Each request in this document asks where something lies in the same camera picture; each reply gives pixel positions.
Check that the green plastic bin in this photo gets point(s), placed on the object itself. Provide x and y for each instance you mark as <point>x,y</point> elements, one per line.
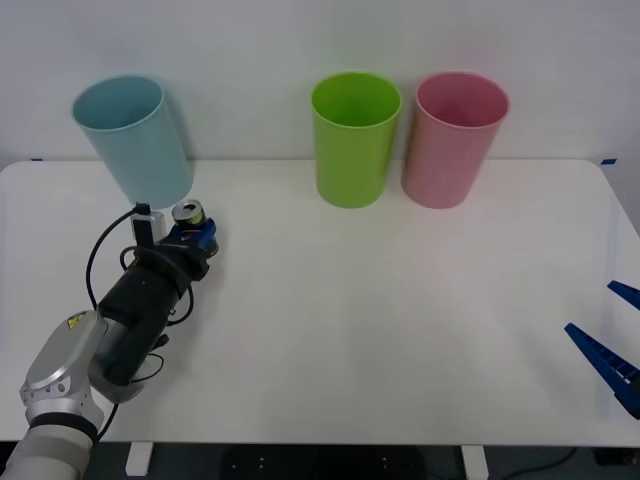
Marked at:
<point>352,165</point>

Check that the pale blue plastic bin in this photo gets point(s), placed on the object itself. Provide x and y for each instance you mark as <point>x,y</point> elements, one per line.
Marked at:
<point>142,160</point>

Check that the silver and black left arm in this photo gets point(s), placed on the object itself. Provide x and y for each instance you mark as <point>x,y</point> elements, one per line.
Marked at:
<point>135,310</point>

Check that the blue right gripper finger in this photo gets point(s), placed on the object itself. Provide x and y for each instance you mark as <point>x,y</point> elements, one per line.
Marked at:
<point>627,293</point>
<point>607,362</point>

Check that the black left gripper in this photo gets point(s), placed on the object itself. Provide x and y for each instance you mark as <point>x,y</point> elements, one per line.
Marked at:
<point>182,260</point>

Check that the white table leg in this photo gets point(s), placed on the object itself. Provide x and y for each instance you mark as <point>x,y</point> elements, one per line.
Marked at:
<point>138,459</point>
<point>474,461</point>

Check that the black drink can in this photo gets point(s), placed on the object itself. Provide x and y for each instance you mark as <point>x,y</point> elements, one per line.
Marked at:
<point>189,212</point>

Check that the pink plastic bin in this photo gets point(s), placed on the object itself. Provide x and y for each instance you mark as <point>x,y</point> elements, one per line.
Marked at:
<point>442,165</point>

